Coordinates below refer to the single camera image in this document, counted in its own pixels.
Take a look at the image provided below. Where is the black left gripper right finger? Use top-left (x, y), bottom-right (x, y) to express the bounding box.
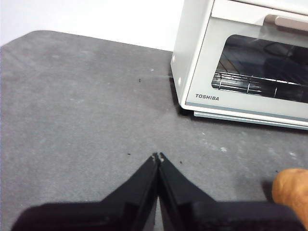
top-left (157, 152), bottom-right (303, 231)

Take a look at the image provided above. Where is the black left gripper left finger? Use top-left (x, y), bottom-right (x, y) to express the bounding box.
top-left (11, 153), bottom-right (160, 231)

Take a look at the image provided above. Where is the glass oven door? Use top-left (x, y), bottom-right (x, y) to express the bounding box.
top-left (184, 11), bottom-right (308, 121)

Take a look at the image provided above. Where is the beige oven door handle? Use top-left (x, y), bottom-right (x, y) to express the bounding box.
top-left (263, 14), bottom-right (308, 34)

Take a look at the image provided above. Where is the white Toshiba toaster oven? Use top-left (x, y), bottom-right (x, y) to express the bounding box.
top-left (170, 0), bottom-right (308, 130)

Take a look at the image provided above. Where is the metal wire oven rack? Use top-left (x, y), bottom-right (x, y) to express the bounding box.
top-left (213, 71), bottom-right (308, 98)

